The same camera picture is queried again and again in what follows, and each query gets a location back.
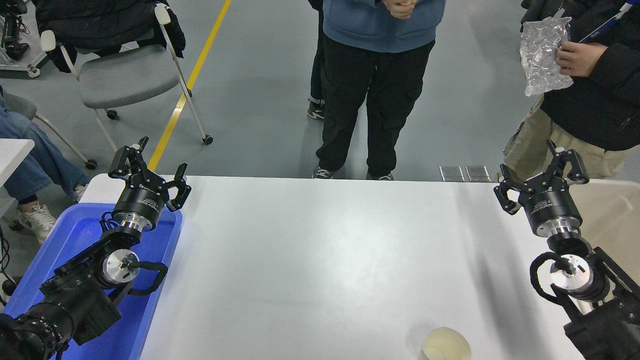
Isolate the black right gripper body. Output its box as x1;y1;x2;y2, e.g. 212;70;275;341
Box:
520;172;584;237

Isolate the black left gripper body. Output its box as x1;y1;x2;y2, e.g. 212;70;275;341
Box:
112;174;171;230

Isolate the silver foil tray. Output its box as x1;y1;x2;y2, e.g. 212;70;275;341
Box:
519;16;575;97

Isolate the white paper cup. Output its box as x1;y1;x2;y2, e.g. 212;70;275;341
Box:
419;327;472;360

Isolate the foil holder's left hand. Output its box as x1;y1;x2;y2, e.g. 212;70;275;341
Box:
556;41;608;77

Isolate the person holding foil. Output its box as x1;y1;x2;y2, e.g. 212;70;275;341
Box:
497;0;640;183

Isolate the large pale bin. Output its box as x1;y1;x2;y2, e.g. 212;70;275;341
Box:
567;179;640;316

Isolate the blue plastic tray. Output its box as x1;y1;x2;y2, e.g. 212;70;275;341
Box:
2;202;183;360

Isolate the grey seat rolling chair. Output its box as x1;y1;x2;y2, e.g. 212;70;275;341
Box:
40;4;214;153

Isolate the seated person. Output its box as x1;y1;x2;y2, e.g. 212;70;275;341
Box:
0;85;92;246

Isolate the white side table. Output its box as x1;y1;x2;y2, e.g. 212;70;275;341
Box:
0;138;36;217

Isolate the grey chair with casters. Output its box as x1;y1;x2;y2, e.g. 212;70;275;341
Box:
4;92;98;171

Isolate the black jacket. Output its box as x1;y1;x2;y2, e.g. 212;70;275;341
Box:
34;0;187;73

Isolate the black equipment stand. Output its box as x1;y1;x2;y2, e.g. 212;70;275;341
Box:
0;0;42;78

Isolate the standing person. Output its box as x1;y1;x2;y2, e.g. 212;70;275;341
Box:
313;0;447;181

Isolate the walking person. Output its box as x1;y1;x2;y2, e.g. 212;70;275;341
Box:
306;0;327;121

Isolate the black floor cable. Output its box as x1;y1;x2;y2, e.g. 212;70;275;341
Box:
0;227;12;281

